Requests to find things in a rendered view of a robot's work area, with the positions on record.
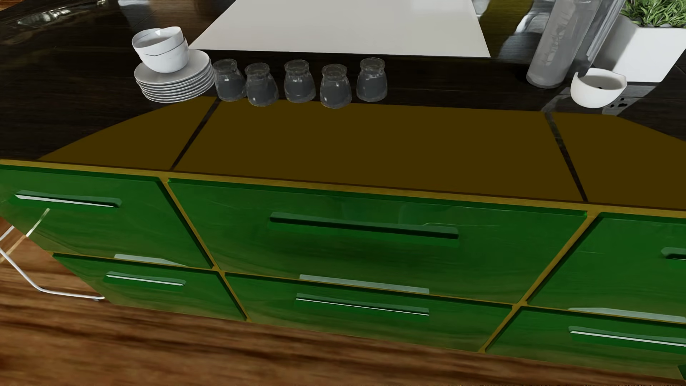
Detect green drawer cabinet island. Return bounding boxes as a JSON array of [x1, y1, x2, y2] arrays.
[[0, 0, 686, 380]]

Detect clear glass jar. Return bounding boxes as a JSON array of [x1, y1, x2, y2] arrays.
[[320, 64, 353, 109], [283, 59, 317, 104], [212, 58, 247, 103], [244, 62, 280, 107], [356, 57, 388, 103]]

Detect white flat panel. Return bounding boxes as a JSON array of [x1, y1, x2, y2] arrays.
[[189, 0, 492, 59]]

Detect stack of white plates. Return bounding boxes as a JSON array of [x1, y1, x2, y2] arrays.
[[133, 49, 216, 104]]

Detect stacked white bowls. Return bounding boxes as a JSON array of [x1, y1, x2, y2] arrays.
[[132, 26, 190, 74]]

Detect tall clear glass vase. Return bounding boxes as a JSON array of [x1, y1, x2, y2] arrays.
[[526, 0, 627, 89]]

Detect small white bowl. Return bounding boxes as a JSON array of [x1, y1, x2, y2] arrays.
[[570, 68, 628, 109]]

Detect white square planter with plant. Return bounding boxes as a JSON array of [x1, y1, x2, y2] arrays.
[[592, 0, 686, 84]]

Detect white metal stool frame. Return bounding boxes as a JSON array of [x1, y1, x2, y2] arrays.
[[0, 208, 106, 301]]

